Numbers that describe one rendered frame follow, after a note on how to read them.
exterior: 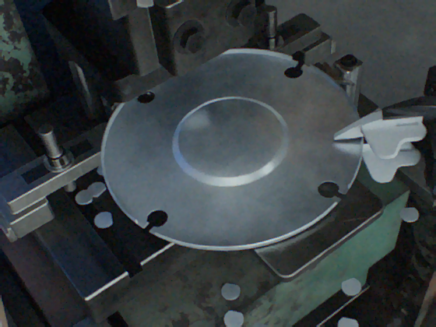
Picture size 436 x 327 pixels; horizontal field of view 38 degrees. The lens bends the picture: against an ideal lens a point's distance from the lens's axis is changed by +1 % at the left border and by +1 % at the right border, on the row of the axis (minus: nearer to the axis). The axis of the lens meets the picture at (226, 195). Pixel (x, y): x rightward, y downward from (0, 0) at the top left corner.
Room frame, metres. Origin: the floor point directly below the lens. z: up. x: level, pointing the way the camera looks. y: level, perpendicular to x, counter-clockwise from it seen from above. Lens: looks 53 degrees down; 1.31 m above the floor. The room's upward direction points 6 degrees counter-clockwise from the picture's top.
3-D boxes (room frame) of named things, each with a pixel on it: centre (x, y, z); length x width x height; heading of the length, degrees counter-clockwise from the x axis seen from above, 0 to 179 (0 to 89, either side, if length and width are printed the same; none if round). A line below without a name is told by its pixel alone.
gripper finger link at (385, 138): (0.44, -0.17, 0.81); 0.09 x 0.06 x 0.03; 84
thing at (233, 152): (0.48, -0.01, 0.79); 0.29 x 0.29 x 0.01
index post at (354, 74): (0.57, -0.16, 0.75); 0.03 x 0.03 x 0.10; 32
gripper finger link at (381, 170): (0.44, -0.17, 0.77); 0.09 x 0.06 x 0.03; 84
